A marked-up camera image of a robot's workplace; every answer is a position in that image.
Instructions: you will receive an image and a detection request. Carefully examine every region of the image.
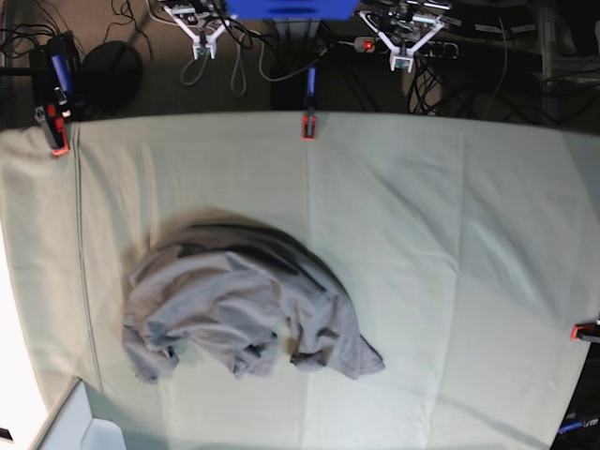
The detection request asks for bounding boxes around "red clamp at left corner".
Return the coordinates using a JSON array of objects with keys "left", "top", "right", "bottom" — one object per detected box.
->
[{"left": 28, "top": 33, "right": 74, "bottom": 157}]

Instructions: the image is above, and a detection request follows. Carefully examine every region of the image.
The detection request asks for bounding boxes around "blue box at top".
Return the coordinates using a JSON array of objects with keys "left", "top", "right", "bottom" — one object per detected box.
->
[{"left": 225, "top": 0, "right": 359, "bottom": 20}]

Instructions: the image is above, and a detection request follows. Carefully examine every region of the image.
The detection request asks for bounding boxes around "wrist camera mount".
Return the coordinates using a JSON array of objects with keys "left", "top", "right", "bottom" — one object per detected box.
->
[
  {"left": 158, "top": 0, "right": 237, "bottom": 60},
  {"left": 356, "top": 0, "right": 452, "bottom": 72}
]

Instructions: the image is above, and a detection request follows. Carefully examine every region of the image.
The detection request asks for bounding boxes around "white bin at bottom left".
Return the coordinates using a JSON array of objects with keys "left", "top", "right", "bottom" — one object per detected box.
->
[{"left": 29, "top": 377, "right": 127, "bottom": 450}]

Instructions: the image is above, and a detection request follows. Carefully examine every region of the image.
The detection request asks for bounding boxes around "red clamp at top centre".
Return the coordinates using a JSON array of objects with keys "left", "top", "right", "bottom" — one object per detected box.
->
[{"left": 302, "top": 67, "right": 316, "bottom": 141}]

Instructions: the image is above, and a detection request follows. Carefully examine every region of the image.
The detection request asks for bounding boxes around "grey t-shirt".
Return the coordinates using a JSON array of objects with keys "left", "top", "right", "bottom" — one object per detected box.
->
[{"left": 122, "top": 224, "right": 384, "bottom": 383}]

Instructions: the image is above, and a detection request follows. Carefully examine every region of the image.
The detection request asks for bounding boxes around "light green table cloth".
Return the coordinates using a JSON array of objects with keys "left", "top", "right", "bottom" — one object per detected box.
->
[{"left": 1, "top": 112, "right": 599, "bottom": 449}]

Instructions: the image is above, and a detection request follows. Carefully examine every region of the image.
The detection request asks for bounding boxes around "black round bag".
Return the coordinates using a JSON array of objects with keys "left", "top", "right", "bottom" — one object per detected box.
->
[{"left": 74, "top": 40, "right": 143, "bottom": 115}]

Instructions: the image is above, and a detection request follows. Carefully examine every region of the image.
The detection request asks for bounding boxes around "red clamp at right edge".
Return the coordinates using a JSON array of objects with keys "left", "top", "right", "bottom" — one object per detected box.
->
[{"left": 570, "top": 321, "right": 600, "bottom": 344}]

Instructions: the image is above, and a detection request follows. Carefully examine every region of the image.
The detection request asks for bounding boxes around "white cable on floor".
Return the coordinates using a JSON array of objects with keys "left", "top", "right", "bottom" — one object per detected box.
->
[{"left": 180, "top": 27, "right": 329, "bottom": 98}]

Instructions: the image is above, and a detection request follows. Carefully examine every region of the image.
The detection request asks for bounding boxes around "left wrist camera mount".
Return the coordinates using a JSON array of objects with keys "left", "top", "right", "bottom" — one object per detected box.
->
[{"left": 356, "top": 0, "right": 452, "bottom": 72}]

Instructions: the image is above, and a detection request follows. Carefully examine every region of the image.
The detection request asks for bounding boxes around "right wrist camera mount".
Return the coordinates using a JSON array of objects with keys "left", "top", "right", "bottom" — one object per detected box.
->
[{"left": 158, "top": 0, "right": 237, "bottom": 60}]

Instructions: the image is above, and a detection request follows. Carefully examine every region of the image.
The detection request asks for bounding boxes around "black power strip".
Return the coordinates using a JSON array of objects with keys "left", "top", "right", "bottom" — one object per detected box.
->
[{"left": 352, "top": 36, "right": 459, "bottom": 60}]

